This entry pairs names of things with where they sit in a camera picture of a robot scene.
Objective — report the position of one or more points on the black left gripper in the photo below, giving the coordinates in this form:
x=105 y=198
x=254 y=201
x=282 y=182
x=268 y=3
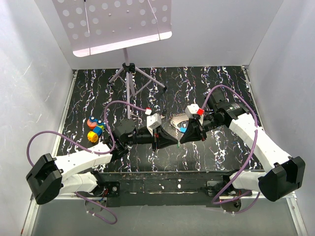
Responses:
x=163 y=138

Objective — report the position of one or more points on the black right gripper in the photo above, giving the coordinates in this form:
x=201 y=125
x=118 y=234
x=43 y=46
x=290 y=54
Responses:
x=194 y=132

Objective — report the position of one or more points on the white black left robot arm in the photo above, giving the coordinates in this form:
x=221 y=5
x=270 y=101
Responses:
x=51 y=176

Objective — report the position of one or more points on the colourful toy block car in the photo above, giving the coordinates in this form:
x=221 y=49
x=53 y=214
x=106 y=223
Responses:
x=97 y=127

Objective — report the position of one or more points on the perforated music stand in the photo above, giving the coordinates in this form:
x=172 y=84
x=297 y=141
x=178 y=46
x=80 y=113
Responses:
x=99 y=26

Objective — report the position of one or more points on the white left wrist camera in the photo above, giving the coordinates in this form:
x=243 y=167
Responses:
x=153 y=119

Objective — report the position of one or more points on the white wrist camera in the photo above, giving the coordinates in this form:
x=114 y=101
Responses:
x=194 y=111
x=153 y=119

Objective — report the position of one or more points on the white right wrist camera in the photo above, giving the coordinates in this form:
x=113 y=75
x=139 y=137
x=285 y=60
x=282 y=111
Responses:
x=194 y=111

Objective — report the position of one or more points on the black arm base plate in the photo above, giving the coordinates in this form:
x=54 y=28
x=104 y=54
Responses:
x=187 y=188

